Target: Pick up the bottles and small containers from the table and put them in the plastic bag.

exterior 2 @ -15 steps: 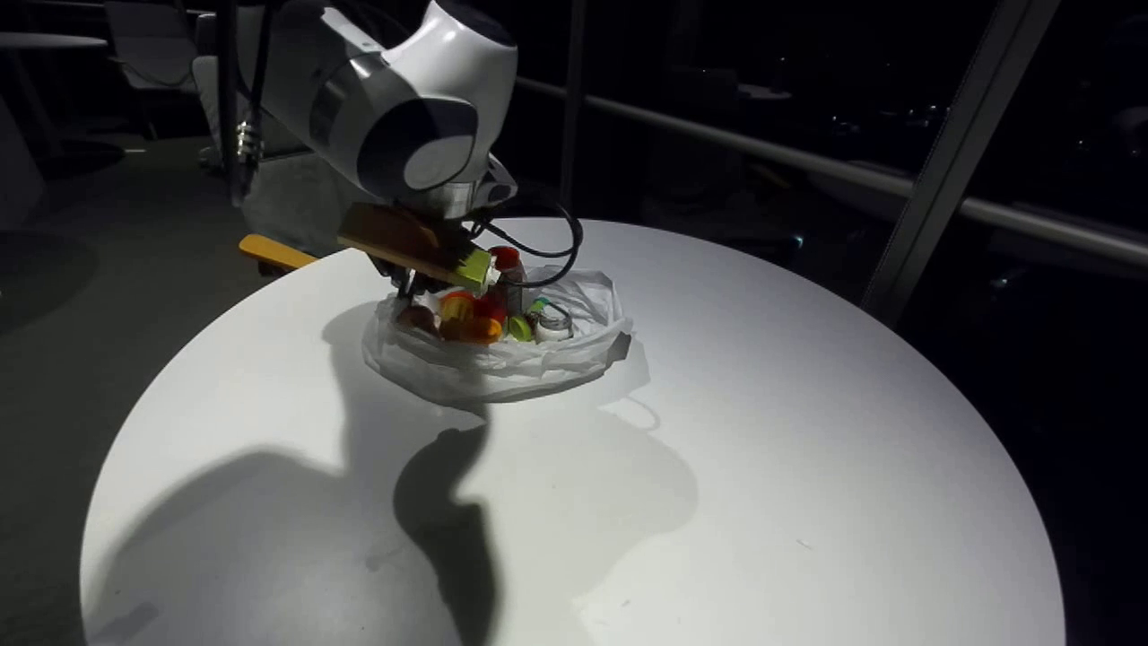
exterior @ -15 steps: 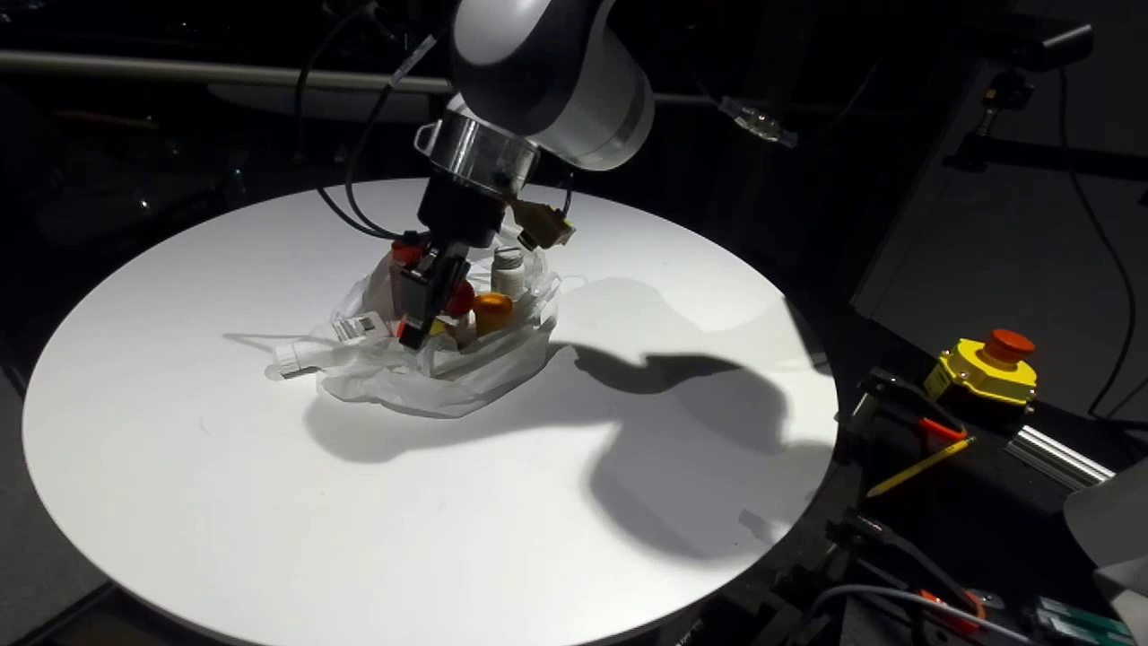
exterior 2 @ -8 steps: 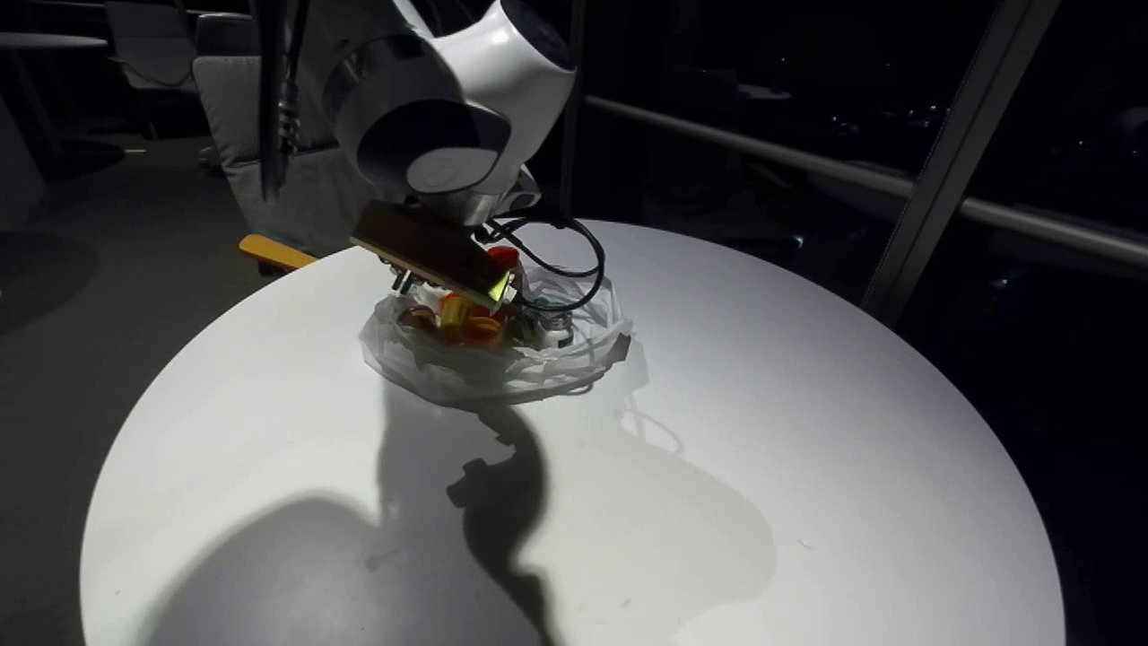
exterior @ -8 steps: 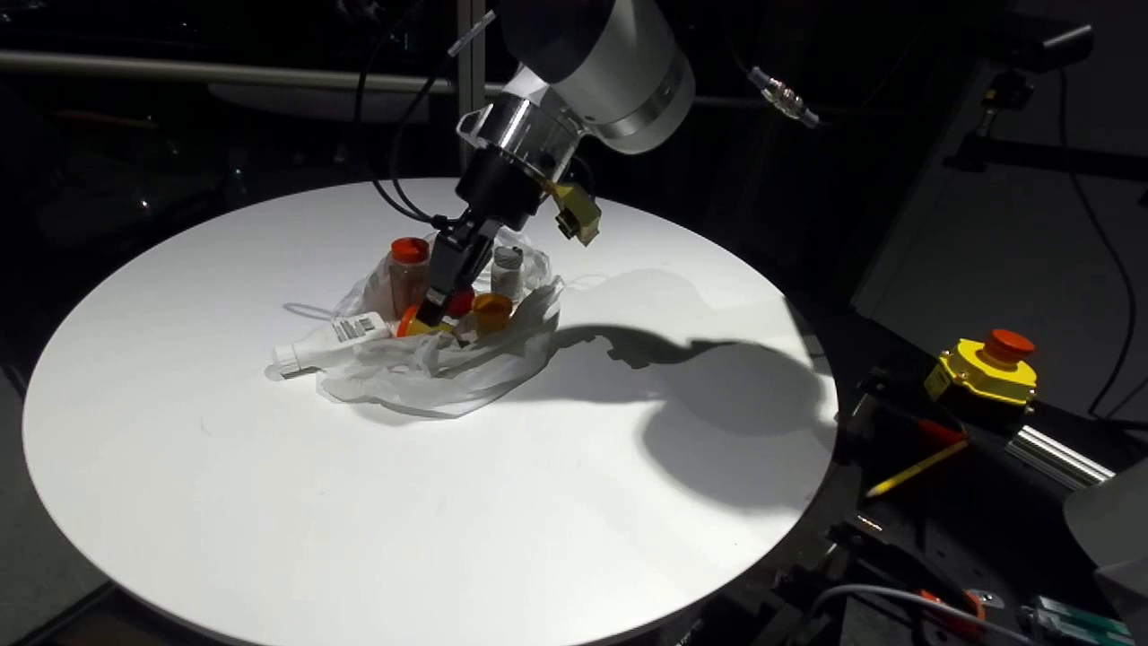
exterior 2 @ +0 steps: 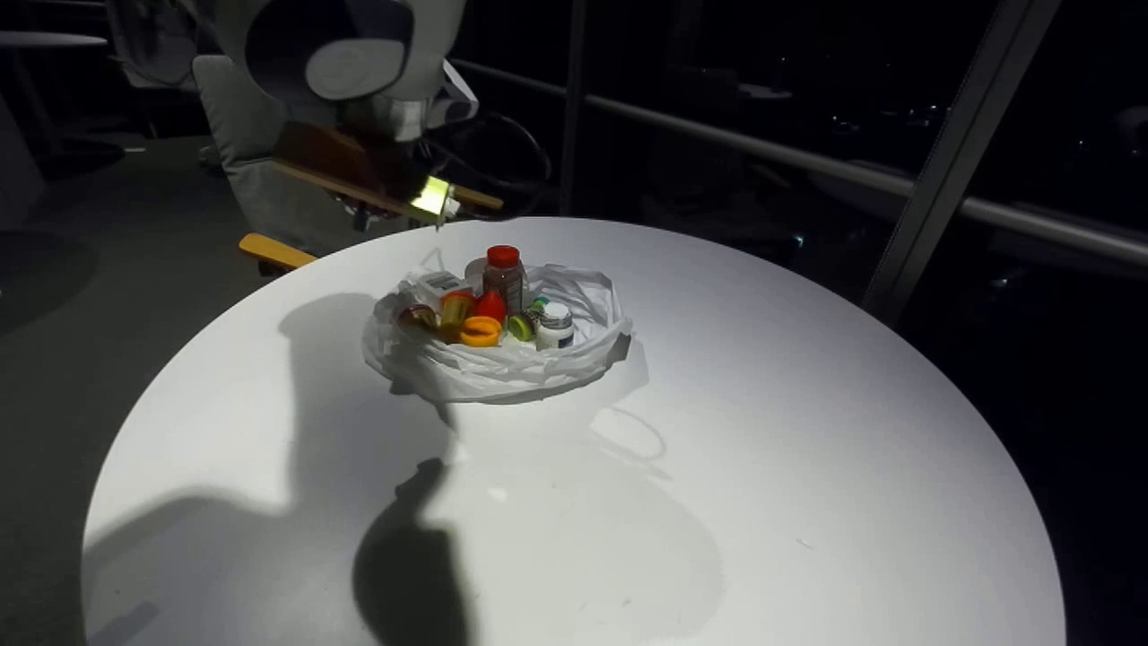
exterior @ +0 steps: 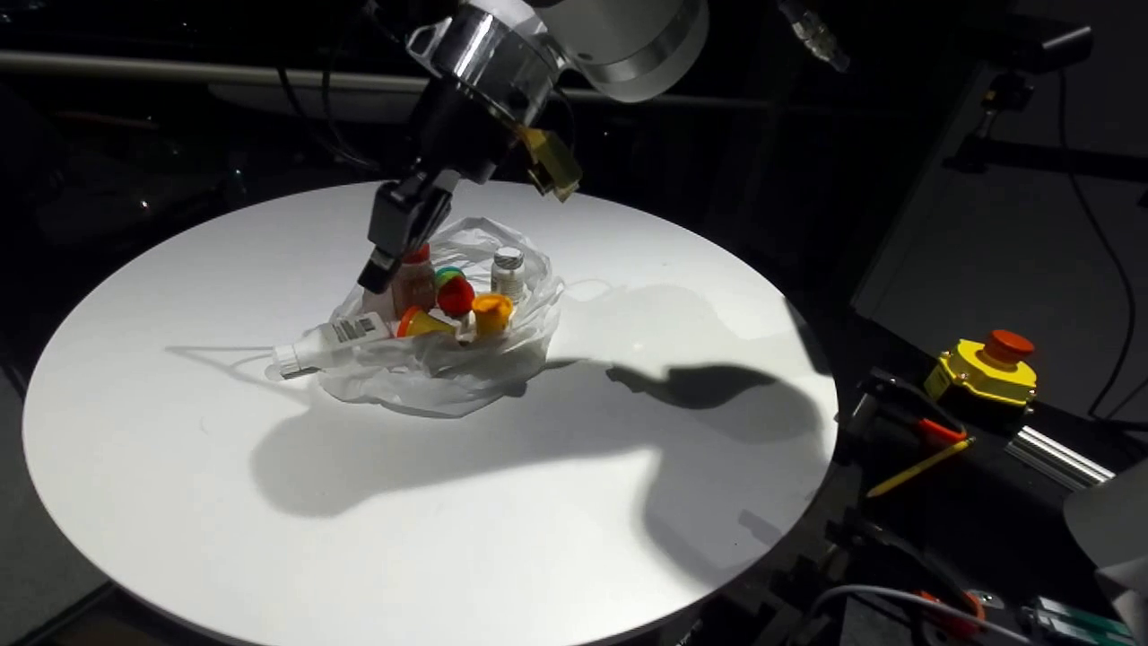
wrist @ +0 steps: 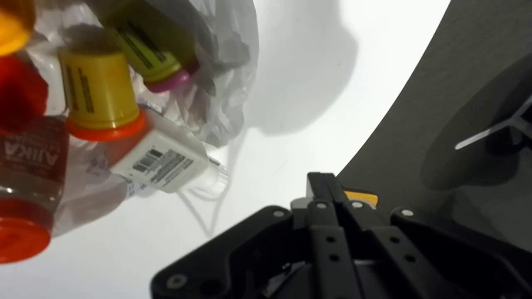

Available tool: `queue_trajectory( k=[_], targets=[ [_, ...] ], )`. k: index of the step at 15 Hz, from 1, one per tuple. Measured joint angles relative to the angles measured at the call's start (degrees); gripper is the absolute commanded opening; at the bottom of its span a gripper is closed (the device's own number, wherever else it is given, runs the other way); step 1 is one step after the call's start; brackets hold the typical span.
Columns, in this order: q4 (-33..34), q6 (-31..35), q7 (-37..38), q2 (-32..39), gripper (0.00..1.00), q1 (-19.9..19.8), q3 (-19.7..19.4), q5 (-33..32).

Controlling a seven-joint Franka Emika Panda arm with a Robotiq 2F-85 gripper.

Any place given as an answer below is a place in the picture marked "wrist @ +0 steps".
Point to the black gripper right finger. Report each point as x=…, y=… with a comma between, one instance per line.
x=342, y=208

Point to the silver chair star base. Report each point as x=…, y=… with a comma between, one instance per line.
x=487, y=133

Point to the light wooden armrest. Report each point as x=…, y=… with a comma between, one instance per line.
x=362, y=198

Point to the orange-lid dough tub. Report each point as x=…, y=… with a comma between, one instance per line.
x=100, y=93

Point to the purple-lid dough tub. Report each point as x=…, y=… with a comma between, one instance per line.
x=150, y=47

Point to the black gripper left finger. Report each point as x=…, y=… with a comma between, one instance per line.
x=316, y=191

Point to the clear plastic bag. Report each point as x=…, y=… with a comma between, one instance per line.
x=226, y=55

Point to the red-capped spice bottle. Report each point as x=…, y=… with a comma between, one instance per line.
x=27, y=183

